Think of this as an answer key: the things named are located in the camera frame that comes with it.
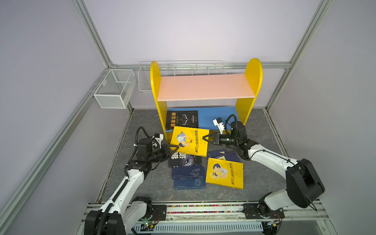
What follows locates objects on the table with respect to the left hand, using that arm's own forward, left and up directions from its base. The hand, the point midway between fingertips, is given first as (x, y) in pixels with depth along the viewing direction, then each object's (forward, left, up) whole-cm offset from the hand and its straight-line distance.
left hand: (178, 149), depth 78 cm
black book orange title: (+23, -3, -2) cm, 23 cm away
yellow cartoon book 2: (-10, -26, -13) cm, 30 cm away
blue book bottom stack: (-10, -5, -15) cm, 19 cm away
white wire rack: (+49, -2, +19) cm, 52 cm away
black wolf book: (+2, +2, -16) cm, 16 cm away
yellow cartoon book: (+4, -7, +1) cm, 8 cm away
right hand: (+4, -13, +4) cm, 14 cm away
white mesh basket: (+41, +40, +9) cm, 58 cm away
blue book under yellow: (+2, -29, -15) cm, 32 cm away
